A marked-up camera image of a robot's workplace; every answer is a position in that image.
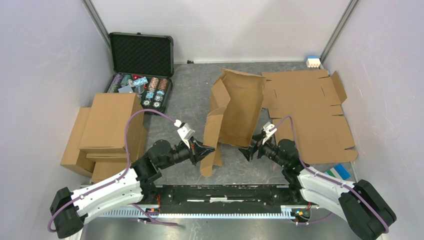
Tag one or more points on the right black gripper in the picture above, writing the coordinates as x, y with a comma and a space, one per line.
249, 152

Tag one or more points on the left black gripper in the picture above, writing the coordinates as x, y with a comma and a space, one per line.
195, 149

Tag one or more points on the cardboard box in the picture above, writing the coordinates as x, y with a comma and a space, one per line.
235, 104
110, 127
97, 166

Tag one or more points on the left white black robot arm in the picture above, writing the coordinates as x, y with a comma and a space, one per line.
72, 209

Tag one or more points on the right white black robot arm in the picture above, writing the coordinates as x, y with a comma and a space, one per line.
358, 203

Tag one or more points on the stack of flat cardboard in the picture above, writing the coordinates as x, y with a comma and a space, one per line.
306, 106

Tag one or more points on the blue green white card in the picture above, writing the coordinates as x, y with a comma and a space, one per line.
338, 172

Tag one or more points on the white blue block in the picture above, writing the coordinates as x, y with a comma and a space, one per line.
313, 61

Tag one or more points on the black poker chip case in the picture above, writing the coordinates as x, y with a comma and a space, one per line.
143, 64

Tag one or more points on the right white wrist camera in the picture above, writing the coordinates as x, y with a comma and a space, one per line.
269, 130

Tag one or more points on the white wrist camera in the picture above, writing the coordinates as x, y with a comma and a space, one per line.
269, 130
184, 131

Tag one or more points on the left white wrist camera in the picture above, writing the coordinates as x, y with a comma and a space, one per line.
184, 131

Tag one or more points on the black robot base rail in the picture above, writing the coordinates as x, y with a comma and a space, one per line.
223, 199

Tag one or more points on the white toothed cable duct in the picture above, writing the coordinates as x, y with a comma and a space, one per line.
132, 212

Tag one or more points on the right aluminium corner post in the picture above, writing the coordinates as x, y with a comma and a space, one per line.
345, 17

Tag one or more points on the aluminium corner post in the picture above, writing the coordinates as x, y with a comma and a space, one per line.
98, 22
345, 17

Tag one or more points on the left aluminium corner post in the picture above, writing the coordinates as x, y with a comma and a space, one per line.
98, 22

